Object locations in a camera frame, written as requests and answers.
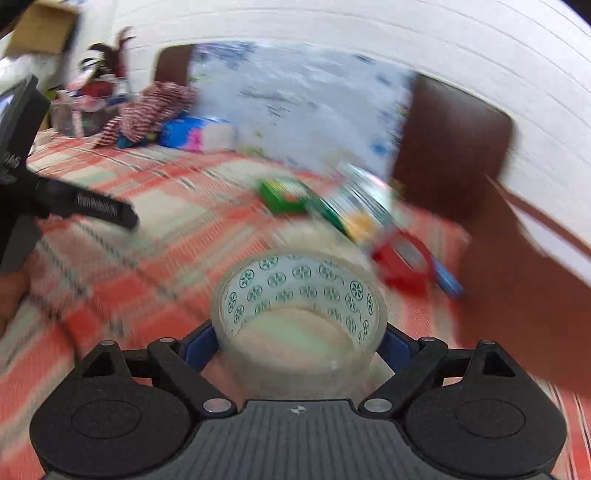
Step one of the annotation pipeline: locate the brown wooden chair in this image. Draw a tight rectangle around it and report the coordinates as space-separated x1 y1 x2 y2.
152 44 516 229

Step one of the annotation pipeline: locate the red tape roll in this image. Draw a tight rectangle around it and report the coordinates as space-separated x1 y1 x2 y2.
371 230 438 299

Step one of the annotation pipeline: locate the floral plastic package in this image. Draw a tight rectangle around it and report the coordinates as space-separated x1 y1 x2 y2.
187 41 417 186

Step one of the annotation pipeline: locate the clear packing tape roll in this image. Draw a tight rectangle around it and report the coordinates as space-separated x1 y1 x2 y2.
211 251 389 400

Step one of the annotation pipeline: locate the red white striped cloth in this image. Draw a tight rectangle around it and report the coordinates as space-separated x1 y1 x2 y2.
95 82 200 149

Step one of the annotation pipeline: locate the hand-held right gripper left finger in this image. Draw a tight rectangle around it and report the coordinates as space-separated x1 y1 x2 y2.
79 322 237 417

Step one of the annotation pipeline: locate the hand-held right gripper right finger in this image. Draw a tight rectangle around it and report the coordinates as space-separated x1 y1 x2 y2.
358 322 518 416

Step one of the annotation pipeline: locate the feathered toy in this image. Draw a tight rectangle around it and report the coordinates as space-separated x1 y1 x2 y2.
69 27 138 100

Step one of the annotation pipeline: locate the brown box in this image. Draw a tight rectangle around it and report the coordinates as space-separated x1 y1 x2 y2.
454 174 591 394

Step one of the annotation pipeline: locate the pen with blue cap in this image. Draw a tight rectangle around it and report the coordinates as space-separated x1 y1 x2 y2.
431 260 465 300

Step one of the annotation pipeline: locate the cardboard box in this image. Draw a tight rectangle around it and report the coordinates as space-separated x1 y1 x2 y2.
9 0 82 56

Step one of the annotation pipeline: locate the green box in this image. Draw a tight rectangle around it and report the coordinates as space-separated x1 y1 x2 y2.
257 177 325 216

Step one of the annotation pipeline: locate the person's left hand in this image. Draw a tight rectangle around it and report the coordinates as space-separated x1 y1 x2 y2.
0 269 31 339

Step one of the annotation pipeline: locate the clear plastic packet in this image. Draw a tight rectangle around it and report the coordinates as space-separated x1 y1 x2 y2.
323 161 405 245

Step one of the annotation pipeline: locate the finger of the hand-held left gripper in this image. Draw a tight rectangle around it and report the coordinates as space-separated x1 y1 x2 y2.
28 173 140 230

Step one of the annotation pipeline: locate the blue pink tissue pack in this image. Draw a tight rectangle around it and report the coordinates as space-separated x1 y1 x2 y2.
159 115 235 154

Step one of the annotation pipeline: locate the grey basket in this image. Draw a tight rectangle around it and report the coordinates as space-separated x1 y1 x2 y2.
49 93 115 138

